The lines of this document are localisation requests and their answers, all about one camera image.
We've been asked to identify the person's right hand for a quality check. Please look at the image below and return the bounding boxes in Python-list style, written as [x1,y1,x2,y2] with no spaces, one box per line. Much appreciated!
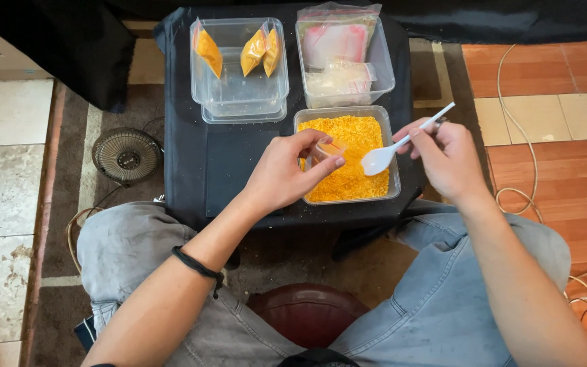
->
[392,117,491,206]

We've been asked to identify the person's left hand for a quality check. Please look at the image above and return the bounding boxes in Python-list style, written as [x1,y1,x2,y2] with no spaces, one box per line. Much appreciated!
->
[243,128,346,218]

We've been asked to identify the small clear zip bag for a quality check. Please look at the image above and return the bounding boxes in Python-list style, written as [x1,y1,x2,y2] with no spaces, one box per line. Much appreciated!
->
[305,137,349,171]

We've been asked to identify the white plastic spoon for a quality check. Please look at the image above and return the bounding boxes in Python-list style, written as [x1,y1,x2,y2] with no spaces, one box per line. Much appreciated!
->
[360,101,456,177]

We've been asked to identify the black flat scale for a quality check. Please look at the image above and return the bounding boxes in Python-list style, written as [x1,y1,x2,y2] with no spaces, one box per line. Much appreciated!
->
[205,130,282,218]

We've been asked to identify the clear container of crumbs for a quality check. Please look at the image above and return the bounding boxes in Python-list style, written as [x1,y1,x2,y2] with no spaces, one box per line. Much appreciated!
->
[293,105,402,206]

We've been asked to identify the black cloth covered table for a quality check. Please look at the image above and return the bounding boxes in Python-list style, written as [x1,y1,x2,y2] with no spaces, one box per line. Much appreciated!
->
[153,4,428,231]

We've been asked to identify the clear packet container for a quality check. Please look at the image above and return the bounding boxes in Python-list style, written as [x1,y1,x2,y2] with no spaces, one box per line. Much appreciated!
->
[190,17,290,117]

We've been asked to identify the yellow crumbs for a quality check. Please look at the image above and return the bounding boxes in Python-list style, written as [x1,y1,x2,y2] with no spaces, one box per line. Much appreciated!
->
[298,115,391,203]

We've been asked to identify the clear container of bags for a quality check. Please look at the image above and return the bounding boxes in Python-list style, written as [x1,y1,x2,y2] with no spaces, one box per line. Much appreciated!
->
[295,17,396,110]

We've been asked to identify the small bundle of zip bags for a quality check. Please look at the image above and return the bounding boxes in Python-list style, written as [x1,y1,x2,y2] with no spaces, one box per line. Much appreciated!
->
[305,58,378,99]

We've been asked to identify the yellow filled packet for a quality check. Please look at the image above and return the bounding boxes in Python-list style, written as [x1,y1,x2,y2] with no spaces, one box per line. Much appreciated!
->
[194,19,224,80]
[263,27,281,78]
[240,27,268,77]

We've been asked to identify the dark red stool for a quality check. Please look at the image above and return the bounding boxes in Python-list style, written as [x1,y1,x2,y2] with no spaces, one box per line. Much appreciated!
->
[246,283,371,350]

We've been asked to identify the large pack of zip bags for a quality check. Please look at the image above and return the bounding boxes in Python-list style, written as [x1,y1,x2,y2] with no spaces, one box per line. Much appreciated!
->
[297,2,383,71]

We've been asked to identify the small metal fan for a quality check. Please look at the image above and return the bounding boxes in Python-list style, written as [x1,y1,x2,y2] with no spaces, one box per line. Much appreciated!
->
[91,127,164,186]

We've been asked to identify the grey blue jeans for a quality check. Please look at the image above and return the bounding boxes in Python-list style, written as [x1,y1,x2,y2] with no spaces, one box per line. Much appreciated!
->
[76,199,572,367]

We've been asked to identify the black shirt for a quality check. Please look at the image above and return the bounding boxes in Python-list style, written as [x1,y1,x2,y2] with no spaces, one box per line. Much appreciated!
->
[277,348,361,367]

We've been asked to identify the brown patterned rug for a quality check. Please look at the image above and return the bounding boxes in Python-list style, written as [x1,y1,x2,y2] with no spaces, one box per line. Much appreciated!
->
[20,20,494,367]

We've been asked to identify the black backdrop cloth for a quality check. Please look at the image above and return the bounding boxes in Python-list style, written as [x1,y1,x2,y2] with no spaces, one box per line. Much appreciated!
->
[0,0,587,114]

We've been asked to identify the beige cable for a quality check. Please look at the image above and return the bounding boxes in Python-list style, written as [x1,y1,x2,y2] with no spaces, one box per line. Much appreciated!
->
[494,44,545,225]

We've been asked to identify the black cord wristband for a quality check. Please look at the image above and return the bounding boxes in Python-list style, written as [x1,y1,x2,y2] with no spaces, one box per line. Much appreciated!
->
[172,246,225,300]

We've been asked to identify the tan cable loop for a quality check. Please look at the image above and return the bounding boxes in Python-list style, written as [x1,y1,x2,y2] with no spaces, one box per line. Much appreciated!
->
[65,206,107,276]

